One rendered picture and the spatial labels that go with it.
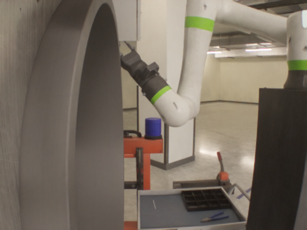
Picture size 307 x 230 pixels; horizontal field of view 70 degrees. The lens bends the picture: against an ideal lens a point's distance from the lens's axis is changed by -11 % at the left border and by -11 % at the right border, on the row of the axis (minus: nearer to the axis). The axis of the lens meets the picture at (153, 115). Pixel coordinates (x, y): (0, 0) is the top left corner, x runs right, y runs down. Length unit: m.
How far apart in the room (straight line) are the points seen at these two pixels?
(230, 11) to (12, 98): 0.95
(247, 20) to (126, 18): 0.48
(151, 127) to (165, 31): 2.28
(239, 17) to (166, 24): 2.76
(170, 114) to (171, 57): 2.93
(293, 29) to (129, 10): 0.53
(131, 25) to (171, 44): 2.88
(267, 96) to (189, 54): 0.33
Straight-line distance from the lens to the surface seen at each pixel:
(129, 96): 11.88
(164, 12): 3.83
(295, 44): 0.81
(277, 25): 1.01
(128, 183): 1.77
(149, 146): 1.72
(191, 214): 1.40
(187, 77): 0.95
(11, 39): 0.24
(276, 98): 0.80
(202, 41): 0.95
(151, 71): 0.85
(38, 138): 0.24
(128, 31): 0.92
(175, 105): 0.84
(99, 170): 1.03
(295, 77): 0.80
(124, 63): 0.92
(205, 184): 3.13
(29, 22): 0.28
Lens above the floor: 1.37
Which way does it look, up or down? 8 degrees down
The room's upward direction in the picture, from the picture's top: straight up
